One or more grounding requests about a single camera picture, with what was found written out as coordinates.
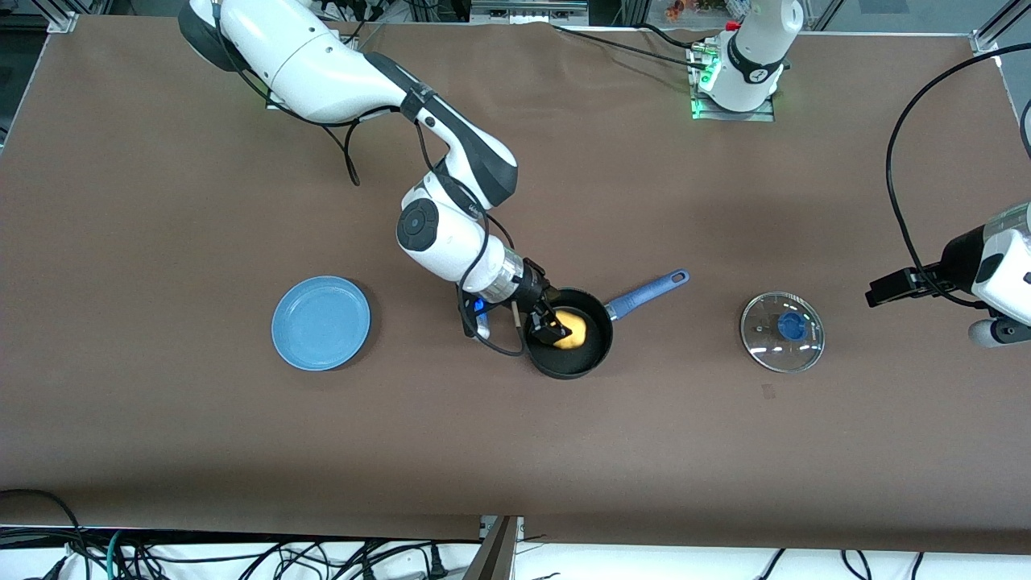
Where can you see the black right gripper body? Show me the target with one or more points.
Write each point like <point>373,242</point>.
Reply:
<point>534,292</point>

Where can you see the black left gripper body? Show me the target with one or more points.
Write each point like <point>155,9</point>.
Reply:
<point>955,258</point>

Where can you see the yellow potato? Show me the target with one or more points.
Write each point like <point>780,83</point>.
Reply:
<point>573,330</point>

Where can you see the glass lid with blue knob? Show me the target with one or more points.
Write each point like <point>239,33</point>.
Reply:
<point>793,326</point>

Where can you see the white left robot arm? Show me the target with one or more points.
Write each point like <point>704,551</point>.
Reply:
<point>1007,266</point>

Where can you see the brown table cover sheet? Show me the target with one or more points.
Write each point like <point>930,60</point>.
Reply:
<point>483,451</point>

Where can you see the blue round plate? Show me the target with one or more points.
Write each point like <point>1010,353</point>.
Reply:
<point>322,322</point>

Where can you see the orange object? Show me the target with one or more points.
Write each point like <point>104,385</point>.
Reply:
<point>676,10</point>

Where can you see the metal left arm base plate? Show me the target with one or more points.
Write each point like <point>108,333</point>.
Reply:
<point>757,115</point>

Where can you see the metal bracket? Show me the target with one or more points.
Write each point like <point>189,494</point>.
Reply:
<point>499,556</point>

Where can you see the aluminium frame post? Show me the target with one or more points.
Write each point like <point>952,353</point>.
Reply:
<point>63,16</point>
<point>992,28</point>

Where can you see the aluminium frame rail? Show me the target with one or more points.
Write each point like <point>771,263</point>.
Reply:
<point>527,8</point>

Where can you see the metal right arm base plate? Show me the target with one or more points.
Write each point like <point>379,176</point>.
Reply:
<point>272,101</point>

